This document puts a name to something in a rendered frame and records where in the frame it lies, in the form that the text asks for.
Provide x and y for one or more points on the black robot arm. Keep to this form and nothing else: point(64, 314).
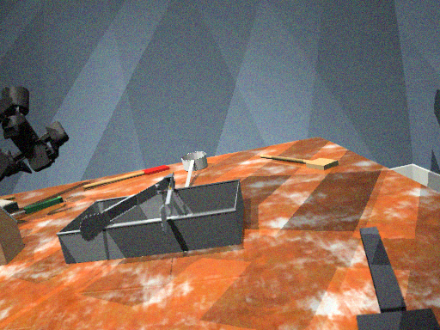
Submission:
point(15, 105)

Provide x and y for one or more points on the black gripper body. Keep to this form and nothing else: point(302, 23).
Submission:
point(54, 133)

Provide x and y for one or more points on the grey saucepan with white handle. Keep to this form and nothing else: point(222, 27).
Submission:
point(193, 162)

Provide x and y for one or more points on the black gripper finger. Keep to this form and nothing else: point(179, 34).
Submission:
point(55, 147)
point(24, 168)

